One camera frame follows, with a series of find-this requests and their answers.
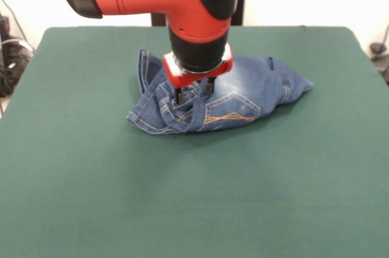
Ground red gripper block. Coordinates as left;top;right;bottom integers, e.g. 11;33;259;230
162;46;235;104

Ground blue denim jeans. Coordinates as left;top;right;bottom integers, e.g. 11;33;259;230
126;47;315;135

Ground dark green table cloth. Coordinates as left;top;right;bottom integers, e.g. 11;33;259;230
0;25;389;258

